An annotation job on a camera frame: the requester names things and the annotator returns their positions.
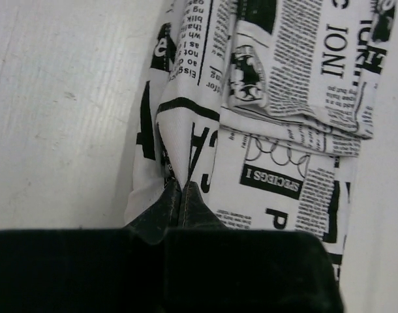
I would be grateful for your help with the newspaper print trousers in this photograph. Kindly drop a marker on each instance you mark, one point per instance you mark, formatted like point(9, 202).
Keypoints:
point(253, 114)

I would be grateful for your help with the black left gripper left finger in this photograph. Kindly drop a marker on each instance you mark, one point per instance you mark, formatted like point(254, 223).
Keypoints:
point(92, 270)

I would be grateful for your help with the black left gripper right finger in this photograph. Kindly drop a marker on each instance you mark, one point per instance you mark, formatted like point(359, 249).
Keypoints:
point(211, 268)

